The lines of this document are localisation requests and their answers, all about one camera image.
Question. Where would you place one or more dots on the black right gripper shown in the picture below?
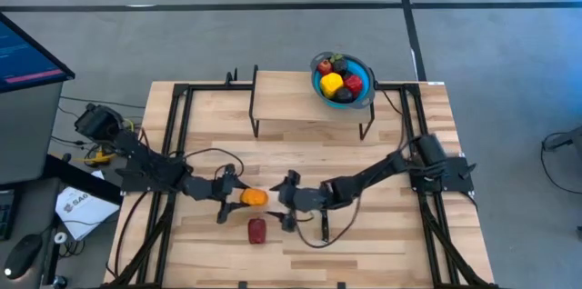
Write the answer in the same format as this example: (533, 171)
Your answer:
(302, 199)

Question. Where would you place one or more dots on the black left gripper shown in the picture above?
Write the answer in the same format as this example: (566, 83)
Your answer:
(223, 189)

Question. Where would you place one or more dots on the orange bell pepper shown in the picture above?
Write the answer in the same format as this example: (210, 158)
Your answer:
(253, 197)

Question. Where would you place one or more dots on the dark red bell pepper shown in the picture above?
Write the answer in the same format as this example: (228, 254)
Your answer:
(257, 231)

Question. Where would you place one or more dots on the black round fruit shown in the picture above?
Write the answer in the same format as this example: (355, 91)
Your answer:
(344, 95)

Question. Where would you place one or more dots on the yellow bell pepper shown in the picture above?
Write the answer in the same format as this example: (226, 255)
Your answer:
(331, 85)

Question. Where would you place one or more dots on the red yellow apple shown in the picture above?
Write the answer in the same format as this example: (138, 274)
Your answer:
(354, 84)

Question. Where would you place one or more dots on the small red fruit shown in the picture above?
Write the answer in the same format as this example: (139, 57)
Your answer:
(324, 67)

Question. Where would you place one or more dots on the dark fruit with green leaf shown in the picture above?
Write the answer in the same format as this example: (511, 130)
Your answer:
(340, 67)

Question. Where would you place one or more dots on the blue collapsible bowl grey rim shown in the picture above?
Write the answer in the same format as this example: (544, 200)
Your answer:
(360, 67)

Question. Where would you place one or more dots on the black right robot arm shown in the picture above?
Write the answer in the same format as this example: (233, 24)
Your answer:
(377, 173)

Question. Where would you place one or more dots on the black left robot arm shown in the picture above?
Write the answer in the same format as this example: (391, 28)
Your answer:
(150, 168)

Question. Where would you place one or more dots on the wooden shelf with black legs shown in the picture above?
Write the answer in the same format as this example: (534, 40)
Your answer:
(286, 98)

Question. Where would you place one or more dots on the yellow clamp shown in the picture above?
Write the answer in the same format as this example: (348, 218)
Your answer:
(97, 158)

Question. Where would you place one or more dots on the white printed paper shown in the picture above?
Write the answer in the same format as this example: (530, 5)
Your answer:
(86, 216)

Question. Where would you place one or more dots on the white tape roll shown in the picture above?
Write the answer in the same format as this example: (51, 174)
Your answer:
(56, 237)

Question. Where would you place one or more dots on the white label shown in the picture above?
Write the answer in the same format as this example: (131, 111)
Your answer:
(435, 82)

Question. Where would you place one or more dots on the black desk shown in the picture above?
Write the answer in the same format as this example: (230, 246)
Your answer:
(36, 207)

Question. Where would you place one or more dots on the black computer mouse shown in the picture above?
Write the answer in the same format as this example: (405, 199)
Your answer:
(23, 257)

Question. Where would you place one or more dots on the black keyboard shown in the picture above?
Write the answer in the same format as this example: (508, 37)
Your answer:
(5, 214)

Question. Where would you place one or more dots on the dark screen monitor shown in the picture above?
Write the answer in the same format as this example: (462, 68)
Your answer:
(23, 62)

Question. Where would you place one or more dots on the black aluminium rig frame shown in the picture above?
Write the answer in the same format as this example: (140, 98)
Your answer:
(204, 86)

